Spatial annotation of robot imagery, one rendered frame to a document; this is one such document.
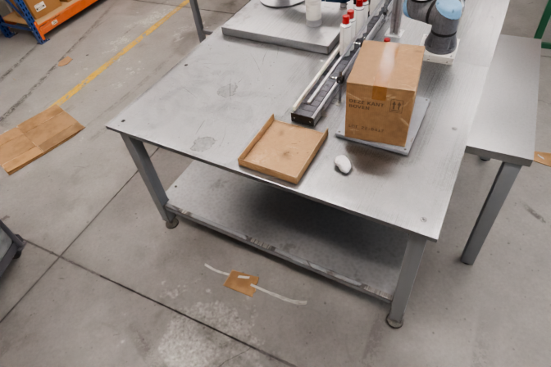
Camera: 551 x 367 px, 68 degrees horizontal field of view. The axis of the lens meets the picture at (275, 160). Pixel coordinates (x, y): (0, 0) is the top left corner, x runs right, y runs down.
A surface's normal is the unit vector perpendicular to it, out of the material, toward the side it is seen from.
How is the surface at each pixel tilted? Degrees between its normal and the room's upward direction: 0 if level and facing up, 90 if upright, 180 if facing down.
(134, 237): 0
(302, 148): 0
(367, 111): 90
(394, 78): 0
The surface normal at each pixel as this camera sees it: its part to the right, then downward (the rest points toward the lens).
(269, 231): -0.09, -0.70
